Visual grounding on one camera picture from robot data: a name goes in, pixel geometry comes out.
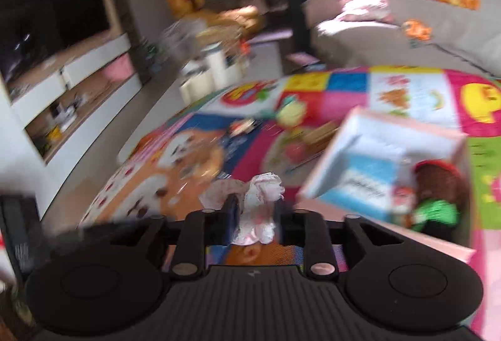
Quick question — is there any orange fish plush toy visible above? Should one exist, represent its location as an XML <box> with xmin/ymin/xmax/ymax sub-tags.
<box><xmin>402</xmin><ymin>20</ymin><xmax>433</xmax><ymax>43</ymax></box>

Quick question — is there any brown round plush toy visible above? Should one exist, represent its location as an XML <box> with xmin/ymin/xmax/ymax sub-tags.
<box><xmin>413</xmin><ymin>160</ymin><xmax>470</xmax><ymax>236</ymax></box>

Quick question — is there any black television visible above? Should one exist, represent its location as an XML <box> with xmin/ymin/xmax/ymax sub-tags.
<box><xmin>0</xmin><ymin>0</ymin><xmax>113</xmax><ymax>80</ymax></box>

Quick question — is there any yellow green toy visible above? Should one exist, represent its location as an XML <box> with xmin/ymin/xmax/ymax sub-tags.
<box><xmin>274</xmin><ymin>100</ymin><xmax>307</xmax><ymax>127</ymax></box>

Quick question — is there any white plastic wrapper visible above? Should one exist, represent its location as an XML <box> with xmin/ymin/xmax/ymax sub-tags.
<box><xmin>199</xmin><ymin>172</ymin><xmax>286</xmax><ymax>248</ymax></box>

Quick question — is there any pink cardboard box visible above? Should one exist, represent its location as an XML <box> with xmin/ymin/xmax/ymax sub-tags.
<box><xmin>297</xmin><ymin>106</ymin><xmax>477</xmax><ymax>264</ymax></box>

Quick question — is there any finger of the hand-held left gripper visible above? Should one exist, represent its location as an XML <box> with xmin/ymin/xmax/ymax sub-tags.
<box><xmin>39</xmin><ymin>221</ymin><xmax>118</xmax><ymax>248</ymax></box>

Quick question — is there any white television cabinet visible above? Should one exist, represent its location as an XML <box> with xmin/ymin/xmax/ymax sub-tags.
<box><xmin>0</xmin><ymin>33</ymin><xmax>143</xmax><ymax>166</ymax></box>

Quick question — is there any white cylinder container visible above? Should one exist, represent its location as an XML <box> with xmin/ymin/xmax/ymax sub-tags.
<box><xmin>204</xmin><ymin>44</ymin><xmax>228</xmax><ymax>91</ymax></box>

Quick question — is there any pink storage bin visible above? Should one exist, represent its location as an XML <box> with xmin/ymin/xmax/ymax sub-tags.
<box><xmin>104</xmin><ymin>53</ymin><xmax>132</xmax><ymax>82</ymax></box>

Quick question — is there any black fish tank stand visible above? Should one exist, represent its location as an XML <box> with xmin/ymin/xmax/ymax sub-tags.
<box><xmin>282</xmin><ymin>0</ymin><xmax>359</xmax><ymax>56</ymax></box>

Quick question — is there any green plush toy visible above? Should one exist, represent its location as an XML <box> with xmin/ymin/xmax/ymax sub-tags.
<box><xmin>414</xmin><ymin>200</ymin><xmax>459</xmax><ymax>229</ymax></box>

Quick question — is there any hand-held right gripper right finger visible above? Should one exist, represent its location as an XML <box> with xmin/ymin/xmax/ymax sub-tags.
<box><xmin>273</xmin><ymin>200</ymin><xmax>398</xmax><ymax>281</ymax></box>

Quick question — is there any blue and white booklet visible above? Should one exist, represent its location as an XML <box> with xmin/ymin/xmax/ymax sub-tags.
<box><xmin>332</xmin><ymin>156</ymin><xmax>400</xmax><ymax>217</ymax></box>

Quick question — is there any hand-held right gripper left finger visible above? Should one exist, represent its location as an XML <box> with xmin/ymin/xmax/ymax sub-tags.
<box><xmin>111</xmin><ymin>194</ymin><xmax>240</xmax><ymax>282</ymax></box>

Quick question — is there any colourful cartoon play mat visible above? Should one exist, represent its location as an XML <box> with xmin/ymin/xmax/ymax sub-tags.
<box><xmin>78</xmin><ymin>66</ymin><xmax>501</xmax><ymax>341</ymax></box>

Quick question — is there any pink doll clothing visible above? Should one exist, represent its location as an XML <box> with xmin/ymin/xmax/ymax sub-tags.
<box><xmin>338</xmin><ymin>0</ymin><xmax>395</xmax><ymax>23</ymax></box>

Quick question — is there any yellow bear plush toy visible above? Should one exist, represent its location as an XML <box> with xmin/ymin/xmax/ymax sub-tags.
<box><xmin>168</xmin><ymin>0</ymin><xmax>206</xmax><ymax>18</ymax></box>

